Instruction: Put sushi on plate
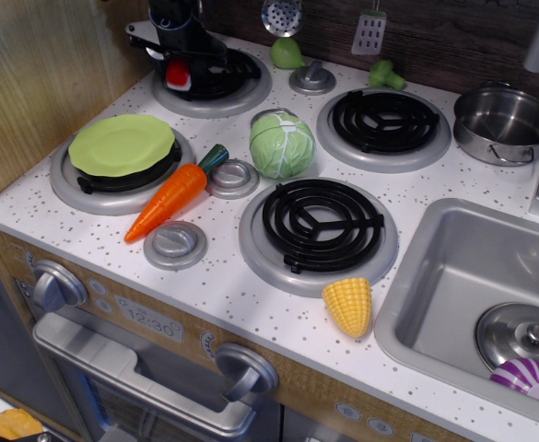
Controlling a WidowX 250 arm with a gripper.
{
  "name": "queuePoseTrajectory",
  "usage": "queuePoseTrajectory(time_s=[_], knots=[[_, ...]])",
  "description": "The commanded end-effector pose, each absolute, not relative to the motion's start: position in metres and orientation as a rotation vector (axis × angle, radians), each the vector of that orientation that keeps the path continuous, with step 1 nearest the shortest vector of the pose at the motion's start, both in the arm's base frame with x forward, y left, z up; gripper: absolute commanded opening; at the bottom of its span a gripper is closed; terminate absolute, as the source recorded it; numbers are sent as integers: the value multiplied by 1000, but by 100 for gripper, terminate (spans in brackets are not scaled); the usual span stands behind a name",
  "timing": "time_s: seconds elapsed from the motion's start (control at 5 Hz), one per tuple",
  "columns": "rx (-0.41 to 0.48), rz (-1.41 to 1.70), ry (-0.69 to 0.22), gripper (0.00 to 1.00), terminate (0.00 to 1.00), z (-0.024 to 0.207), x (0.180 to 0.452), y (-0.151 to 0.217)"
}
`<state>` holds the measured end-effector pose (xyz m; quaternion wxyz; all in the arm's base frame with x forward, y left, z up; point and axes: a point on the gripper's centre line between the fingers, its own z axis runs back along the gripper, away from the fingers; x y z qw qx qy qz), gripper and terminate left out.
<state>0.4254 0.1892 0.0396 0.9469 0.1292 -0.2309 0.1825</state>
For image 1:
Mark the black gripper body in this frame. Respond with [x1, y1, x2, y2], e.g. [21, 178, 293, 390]
[125, 0, 228, 60]

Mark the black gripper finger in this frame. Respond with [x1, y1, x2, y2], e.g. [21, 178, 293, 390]
[146, 48, 170, 86]
[188, 60, 228, 99]

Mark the red white toy sushi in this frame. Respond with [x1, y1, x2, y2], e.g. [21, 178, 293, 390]
[165, 58, 192, 91]

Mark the light green toy plate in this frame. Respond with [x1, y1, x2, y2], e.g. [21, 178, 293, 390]
[68, 114, 175, 178]

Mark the back left black burner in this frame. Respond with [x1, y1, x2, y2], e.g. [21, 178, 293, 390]
[151, 49, 272, 119]

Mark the black burner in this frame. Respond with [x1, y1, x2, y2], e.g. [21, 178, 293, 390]
[316, 88, 452, 174]
[151, 49, 272, 119]
[239, 178, 399, 297]
[50, 131, 195, 215]

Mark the green toy pear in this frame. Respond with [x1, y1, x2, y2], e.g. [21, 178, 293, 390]
[269, 37, 306, 69]

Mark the hanging perforated ladle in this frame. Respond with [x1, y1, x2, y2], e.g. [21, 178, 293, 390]
[261, 0, 305, 38]

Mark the green toy cabbage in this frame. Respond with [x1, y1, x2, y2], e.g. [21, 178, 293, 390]
[249, 108, 316, 180]

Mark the back grey stove knob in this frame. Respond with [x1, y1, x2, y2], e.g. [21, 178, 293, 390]
[289, 60, 336, 96]

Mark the grey stove knob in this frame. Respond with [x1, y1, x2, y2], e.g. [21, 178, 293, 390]
[143, 221, 207, 271]
[205, 159, 260, 200]
[289, 60, 336, 96]

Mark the middle grey stove knob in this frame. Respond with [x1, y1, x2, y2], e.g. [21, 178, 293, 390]
[205, 159, 260, 200]

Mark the orange toy carrot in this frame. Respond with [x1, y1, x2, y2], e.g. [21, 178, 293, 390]
[124, 144, 229, 243]

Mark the front left black burner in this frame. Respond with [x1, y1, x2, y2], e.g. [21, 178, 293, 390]
[50, 131, 195, 215]

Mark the hanging slotted spatula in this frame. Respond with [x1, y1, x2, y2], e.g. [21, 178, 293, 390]
[351, 1, 387, 55]

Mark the green toy broccoli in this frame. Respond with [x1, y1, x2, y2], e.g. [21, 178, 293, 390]
[369, 60, 405, 90]

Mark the front grey stove knob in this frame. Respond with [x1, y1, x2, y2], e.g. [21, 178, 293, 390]
[143, 221, 207, 271]

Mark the back right black burner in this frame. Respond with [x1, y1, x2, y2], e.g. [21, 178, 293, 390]
[316, 88, 452, 174]

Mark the front right black burner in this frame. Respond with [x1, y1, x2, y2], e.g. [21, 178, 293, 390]
[239, 178, 399, 297]

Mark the oven clock display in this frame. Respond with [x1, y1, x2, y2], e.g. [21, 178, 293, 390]
[114, 295, 184, 343]

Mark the left oven dial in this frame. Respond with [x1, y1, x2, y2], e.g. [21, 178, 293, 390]
[31, 259, 88, 312]

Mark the oven dial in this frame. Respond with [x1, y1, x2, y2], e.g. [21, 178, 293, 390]
[31, 259, 88, 312]
[215, 343, 279, 402]

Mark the yellow toy corn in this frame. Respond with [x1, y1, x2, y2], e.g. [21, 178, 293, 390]
[322, 277, 371, 338]

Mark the small steel pot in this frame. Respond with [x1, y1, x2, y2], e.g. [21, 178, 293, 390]
[453, 82, 539, 167]

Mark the right oven dial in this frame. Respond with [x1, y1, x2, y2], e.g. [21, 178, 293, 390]
[215, 343, 279, 402]

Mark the grey sink basin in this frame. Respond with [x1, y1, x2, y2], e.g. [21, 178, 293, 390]
[375, 198, 539, 424]

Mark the orange object bottom left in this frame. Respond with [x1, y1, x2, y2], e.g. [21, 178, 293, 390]
[0, 409, 43, 440]

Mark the steel pot lid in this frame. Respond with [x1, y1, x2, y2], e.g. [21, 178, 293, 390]
[475, 303, 539, 370]

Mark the purple white toy onion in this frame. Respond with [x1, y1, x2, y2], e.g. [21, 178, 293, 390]
[489, 358, 539, 401]

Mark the grey oven door handle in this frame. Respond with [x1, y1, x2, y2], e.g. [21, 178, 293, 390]
[33, 313, 256, 441]

